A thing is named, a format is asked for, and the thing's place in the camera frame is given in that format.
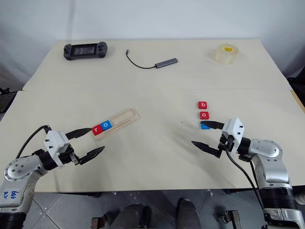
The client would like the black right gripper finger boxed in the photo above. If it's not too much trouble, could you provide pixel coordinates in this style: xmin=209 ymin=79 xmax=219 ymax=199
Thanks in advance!
xmin=201 ymin=120 xmax=226 ymax=131
xmin=192 ymin=140 xmax=221 ymax=159

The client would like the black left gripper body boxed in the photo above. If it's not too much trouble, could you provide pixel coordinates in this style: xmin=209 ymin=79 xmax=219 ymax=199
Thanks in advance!
xmin=58 ymin=146 xmax=81 ymax=166

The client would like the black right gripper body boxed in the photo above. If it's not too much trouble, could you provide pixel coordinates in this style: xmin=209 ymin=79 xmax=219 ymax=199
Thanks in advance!
xmin=217 ymin=134 xmax=236 ymax=158

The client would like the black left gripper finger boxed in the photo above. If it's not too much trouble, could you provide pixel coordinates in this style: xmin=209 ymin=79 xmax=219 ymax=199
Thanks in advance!
xmin=78 ymin=146 xmax=106 ymax=166
xmin=65 ymin=127 xmax=93 ymax=140

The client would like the red letter tile r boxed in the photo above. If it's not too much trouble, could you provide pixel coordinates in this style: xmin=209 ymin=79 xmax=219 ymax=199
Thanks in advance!
xmin=91 ymin=125 xmax=104 ymax=136

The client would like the red letter tile b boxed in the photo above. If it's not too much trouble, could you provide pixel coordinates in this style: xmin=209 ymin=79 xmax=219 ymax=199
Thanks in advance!
xmin=196 ymin=101 xmax=210 ymax=111

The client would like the blue letter tile o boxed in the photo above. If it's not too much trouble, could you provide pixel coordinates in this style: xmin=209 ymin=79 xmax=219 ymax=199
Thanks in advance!
xmin=100 ymin=120 xmax=113 ymax=132

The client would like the wooden tile tray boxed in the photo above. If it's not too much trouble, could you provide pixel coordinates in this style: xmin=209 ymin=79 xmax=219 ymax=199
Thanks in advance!
xmin=91 ymin=107 xmax=141 ymax=142

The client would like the red-brown metal foot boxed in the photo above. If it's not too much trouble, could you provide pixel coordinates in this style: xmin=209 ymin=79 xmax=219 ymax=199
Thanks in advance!
xmin=220 ymin=209 xmax=242 ymax=229
xmin=91 ymin=216 xmax=106 ymax=229

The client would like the dark rounded shape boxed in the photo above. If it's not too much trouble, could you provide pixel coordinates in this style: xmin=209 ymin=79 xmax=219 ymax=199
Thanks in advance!
xmin=112 ymin=203 xmax=151 ymax=229
xmin=177 ymin=198 xmax=203 ymax=229

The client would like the clear packing tape roll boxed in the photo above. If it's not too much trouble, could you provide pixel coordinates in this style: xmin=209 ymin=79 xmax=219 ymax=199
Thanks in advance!
xmin=215 ymin=43 xmax=239 ymax=65

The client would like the black equipment beside table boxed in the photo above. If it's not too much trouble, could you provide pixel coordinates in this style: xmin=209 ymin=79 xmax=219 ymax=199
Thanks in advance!
xmin=0 ymin=87 xmax=13 ymax=115

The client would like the black handheld game controller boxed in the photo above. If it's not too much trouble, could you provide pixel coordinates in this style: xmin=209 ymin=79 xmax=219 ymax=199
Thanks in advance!
xmin=63 ymin=41 xmax=108 ymax=61

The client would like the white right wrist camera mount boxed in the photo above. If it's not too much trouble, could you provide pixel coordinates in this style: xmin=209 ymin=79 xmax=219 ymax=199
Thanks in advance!
xmin=222 ymin=117 xmax=246 ymax=154

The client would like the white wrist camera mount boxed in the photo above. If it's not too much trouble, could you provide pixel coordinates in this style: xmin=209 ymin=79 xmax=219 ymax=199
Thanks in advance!
xmin=222 ymin=117 xmax=246 ymax=154
xmin=43 ymin=130 xmax=71 ymax=169

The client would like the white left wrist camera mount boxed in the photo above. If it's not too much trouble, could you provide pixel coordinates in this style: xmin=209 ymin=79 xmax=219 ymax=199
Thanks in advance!
xmin=43 ymin=130 xmax=71 ymax=169

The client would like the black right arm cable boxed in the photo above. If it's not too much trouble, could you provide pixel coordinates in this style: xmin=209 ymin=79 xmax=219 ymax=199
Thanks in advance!
xmin=225 ymin=149 xmax=266 ymax=212

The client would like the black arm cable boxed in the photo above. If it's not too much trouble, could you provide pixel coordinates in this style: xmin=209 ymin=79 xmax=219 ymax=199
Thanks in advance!
xmin=14 ymin=124 xmax=52 ymax=160
xmin=225 ymin=149 xmax=266 ymax=212

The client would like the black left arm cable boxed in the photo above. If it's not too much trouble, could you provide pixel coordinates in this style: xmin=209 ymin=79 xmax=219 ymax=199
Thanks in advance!
xmin=14 ymin=124 xmax=52 ymax=160

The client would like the grey usb hub with cable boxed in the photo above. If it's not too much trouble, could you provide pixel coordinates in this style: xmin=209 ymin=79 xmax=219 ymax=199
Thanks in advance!
xmin=125 ymin=49 xmax=179 ymax=70

